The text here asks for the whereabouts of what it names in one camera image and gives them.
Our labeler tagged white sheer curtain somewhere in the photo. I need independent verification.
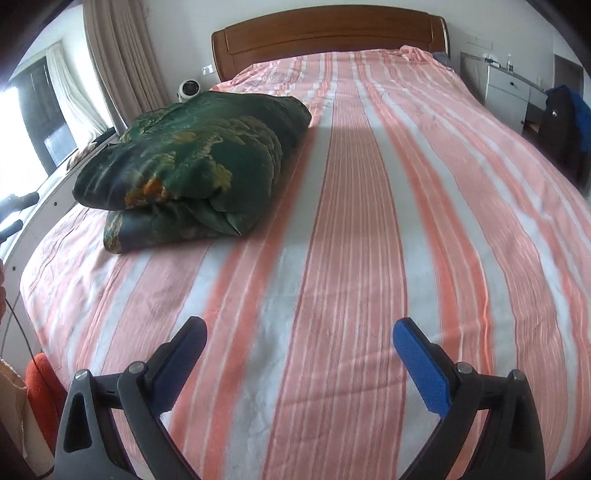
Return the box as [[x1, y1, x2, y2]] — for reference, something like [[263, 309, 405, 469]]
[[46, 44, 116, 134]]

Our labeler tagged black chair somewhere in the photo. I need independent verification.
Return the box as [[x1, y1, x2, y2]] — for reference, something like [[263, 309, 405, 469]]
[[540, 85, 591, 185]]

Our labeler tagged green patterned quilt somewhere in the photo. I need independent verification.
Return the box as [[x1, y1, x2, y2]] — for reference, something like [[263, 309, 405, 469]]
[[73, 91, 312, 254]]

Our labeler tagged black cable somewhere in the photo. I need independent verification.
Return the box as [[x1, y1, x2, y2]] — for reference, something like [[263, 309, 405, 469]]
[[2, 286, 51, 384]]

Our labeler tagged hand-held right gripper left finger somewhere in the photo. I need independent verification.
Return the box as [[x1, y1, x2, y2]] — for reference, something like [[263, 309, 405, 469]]
[[54, 316, 208, 480]]

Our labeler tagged orange fuzzy cloth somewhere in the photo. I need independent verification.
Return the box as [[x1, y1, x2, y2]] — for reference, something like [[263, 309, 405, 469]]
[[25, 353, 68, 455]]

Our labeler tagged white desk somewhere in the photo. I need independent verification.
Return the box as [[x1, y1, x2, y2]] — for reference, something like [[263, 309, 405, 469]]
[[485, 60, 555, 134]]

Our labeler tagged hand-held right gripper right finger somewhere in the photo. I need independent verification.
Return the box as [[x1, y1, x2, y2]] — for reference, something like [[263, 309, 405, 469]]
[[392, 318, 546, 480]]

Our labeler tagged beige curtain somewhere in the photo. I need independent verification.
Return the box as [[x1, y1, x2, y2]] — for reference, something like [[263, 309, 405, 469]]
[[83, 0, 169, 134]]

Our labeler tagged pink striped bed sheet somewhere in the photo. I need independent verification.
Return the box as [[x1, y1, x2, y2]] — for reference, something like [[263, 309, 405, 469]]
[[21, 45, 591, 480]]

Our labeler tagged blue garment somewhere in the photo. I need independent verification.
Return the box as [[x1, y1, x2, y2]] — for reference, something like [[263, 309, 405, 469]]
[[545, 84, 591, 153]]

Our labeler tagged window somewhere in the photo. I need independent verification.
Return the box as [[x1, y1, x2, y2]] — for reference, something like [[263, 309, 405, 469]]
[[0, 60, 79, 176]]

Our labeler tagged wooden headboard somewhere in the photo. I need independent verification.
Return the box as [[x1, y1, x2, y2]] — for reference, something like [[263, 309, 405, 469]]
[[211, 6, 451, 84]]

